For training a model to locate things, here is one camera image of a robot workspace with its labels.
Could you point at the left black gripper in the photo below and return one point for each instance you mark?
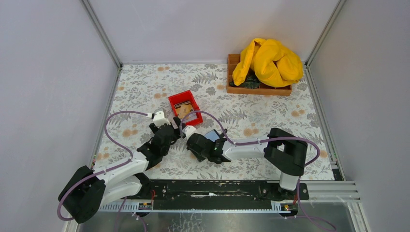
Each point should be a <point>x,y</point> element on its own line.
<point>166,132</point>

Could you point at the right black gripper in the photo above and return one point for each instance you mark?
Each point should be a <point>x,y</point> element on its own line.
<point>193,143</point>

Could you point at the gold VIP card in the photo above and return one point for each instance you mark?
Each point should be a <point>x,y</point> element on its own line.
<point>184,110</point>

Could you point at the black card holder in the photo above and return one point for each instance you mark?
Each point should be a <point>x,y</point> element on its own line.
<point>213,135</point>

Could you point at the red plastic bin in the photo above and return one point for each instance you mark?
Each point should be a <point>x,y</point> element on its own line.
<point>182,97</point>

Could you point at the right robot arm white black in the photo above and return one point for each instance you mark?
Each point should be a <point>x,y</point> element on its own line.
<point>285,151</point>

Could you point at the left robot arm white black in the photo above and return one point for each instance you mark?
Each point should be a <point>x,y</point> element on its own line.
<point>89,189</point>

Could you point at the floral table mat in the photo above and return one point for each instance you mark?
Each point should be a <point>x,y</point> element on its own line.
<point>144,88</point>

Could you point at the dark green object in tray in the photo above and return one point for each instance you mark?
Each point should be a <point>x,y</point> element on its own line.
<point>251,82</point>

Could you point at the wooden tray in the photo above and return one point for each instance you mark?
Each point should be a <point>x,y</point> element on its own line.
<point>232,61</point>

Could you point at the yellow cloth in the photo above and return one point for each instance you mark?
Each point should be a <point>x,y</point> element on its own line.
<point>273,63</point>

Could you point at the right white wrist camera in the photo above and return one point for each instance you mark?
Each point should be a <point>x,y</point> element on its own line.
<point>189,131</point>

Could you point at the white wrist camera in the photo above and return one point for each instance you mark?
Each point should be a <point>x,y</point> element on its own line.
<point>189,131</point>
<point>159,119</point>

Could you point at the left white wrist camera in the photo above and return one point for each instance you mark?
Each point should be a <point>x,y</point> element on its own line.
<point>159,119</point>

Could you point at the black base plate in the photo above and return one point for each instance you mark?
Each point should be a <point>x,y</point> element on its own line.
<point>216,194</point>

